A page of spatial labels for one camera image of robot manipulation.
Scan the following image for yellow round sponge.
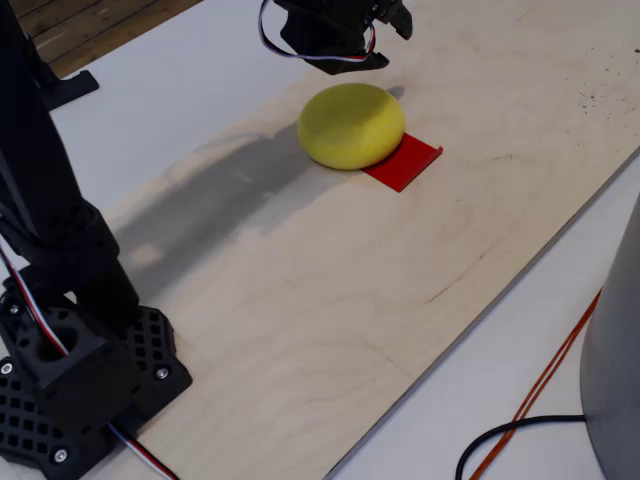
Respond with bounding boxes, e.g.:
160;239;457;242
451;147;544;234
297;82;406;171

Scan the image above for red square plate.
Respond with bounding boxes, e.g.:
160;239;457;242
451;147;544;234
360;132;445;194

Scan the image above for light plywood board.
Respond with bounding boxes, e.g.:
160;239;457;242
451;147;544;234
94;0;640;480

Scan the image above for grey round lamp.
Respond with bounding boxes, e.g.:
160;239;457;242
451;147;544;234
579;192;640;480

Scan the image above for gripper servo cable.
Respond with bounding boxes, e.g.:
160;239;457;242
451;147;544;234
258;0;377;64

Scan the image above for black camera stand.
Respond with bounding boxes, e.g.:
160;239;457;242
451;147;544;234
29;44;100;111

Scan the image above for orange twin wire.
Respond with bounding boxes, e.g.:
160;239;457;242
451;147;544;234
468;287;604;480

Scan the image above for thin black cable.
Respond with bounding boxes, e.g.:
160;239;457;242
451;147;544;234
455;414;587;480

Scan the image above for red white black servo cable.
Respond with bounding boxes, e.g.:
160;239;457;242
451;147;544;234
108;422;181;480

